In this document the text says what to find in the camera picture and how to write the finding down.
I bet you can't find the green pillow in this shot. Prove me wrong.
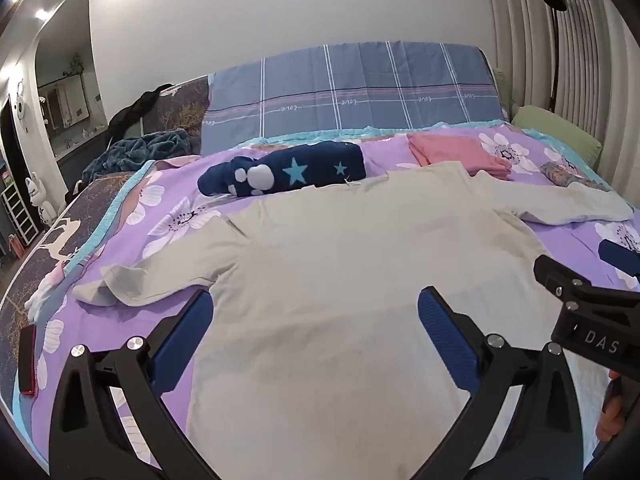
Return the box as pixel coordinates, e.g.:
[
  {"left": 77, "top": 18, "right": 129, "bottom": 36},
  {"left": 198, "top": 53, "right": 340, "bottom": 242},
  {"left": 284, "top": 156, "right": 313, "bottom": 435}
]
[
  {"left": 511, "top": 105, "right": 603, "bottom": 161},
  {"left": 492, "top": 67, "right": 517, "bottom": 120}
]

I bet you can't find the dark deer print bedsheet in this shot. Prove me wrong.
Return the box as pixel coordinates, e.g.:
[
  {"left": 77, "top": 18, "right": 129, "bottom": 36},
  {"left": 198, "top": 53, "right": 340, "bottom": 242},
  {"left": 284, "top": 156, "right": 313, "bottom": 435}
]
[{"left": 0, "top": 75, "right": 211, "bottom": 411}]

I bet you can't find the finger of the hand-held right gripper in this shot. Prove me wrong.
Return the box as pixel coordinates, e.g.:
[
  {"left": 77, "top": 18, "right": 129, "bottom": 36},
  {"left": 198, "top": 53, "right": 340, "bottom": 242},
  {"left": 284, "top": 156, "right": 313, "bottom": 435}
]
[
  {"left": 532, "top": 254, "right": 640, "bottom": 311},
  {"left": 598, "top": 239, "right": 640, "bottom": 278}
]

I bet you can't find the beige pleated curtain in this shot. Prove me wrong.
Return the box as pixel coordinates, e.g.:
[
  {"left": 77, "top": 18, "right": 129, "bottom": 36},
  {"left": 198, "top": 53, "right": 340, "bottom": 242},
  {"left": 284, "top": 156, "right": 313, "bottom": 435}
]
[{"left": 482, "top": 0, "right": 640, "bottom": 161}]

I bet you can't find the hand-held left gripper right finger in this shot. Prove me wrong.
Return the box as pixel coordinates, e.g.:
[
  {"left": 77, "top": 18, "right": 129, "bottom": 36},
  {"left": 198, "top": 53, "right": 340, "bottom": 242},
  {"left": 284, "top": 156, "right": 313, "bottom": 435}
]
[{"left": 417, "top": 286, "right": 586, "bottom": 480}]

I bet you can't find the pink folded garment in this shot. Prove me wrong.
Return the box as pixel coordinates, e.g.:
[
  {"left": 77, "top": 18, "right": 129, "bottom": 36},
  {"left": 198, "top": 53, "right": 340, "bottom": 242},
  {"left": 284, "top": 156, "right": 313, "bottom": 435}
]
[{"left": 406, "top": 132, "right": 513, "bottom": 181}]

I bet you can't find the dark teal blanket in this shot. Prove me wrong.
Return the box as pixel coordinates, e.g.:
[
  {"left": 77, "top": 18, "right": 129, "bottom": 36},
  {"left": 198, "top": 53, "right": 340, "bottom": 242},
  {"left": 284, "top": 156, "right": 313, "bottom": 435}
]
[{"left": 82, "top": 129, "right": 193, "bottom": 186}]

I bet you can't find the blue grey plaid pillow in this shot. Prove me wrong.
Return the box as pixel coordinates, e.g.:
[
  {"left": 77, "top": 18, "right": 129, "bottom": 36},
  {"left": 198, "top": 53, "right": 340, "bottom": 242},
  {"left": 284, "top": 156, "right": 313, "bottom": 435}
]
[{"left": 200, "top": 41, "right": 508, "bottom": 157}]

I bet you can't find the white shelf rack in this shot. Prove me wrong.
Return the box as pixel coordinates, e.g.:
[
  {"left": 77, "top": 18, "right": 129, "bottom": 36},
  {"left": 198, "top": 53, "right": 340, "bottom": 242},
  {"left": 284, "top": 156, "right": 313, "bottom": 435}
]
[{"left": 0, "top": 177, "right": 40, "bottom": 246}]

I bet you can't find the red phone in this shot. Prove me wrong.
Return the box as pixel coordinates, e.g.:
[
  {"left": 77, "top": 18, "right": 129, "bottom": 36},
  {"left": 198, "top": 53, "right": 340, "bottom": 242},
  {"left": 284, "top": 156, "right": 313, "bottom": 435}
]
[{"left": 19, "top": 325, "right": 39, "bottom": 396}]

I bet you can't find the navy star print garment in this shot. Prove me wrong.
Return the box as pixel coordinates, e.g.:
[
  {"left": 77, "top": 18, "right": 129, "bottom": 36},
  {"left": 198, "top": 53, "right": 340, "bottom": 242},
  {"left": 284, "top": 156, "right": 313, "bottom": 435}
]
[{"left": 197, "top": 141, "right": 367, "bottom": 197}]

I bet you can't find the white bear wall decoration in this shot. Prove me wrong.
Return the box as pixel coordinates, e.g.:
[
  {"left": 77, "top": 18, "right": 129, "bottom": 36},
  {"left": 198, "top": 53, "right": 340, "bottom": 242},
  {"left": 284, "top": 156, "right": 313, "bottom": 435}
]
[{"left": 12, "top": 80, "right": 29, "bottom": 121}]

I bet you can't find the person's right hand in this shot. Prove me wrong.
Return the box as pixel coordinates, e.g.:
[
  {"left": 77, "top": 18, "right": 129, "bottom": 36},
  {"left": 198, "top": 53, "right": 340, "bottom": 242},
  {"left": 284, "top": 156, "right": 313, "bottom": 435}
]
[{"left": 596, "top": 369, "right": 640, "bottom": 457}]

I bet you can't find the purple floral quilt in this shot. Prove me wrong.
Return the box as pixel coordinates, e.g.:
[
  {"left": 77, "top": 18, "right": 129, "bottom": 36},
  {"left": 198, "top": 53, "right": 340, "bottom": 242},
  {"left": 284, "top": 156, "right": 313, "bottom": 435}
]
[{"left": 10, "top": 125, "right": 640, "bottom": 480}]

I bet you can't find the black garment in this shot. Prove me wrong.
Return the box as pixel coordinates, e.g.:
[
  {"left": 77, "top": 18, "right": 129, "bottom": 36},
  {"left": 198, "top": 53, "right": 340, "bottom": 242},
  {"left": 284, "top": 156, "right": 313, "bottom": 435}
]
[{"left": 107, "top": 84, "right": 173, "bottom": 136}]

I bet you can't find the wall mirror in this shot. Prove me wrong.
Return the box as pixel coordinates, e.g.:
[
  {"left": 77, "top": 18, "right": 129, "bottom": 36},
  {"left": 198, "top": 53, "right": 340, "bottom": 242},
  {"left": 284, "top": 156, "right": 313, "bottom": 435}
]
[{"left": 37, "top": 74, "right": 91, "bottom": 133}]

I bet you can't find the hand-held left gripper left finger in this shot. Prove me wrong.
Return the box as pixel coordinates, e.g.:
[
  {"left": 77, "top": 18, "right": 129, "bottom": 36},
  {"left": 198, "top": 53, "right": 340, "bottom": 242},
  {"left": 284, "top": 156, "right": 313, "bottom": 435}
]
[{"left": 49, "top": 287, "right": 216, "bottom": 480}]

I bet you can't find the floral patterned folded cloth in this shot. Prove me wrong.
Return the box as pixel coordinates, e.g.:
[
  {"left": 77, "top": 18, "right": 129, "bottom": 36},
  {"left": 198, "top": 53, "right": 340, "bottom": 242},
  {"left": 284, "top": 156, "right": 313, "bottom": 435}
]
[{"left": 540, "top": 162, "right": 612, "bottom": 192}]

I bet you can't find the white cat figurine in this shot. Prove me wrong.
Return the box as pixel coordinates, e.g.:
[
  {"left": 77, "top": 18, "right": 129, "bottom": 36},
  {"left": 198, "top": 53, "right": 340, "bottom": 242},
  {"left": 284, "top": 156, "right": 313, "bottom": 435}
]
[{"left": 25, "top": 171, "right": 56, "bottom": 223}]

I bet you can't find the beige long-sleeve shirt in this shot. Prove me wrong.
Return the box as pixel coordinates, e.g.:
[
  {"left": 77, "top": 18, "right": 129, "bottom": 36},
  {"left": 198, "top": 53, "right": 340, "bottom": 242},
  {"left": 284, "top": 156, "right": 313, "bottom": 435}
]
[{"left": 74, "top": 161, "right": 633, "bottom": 480}]

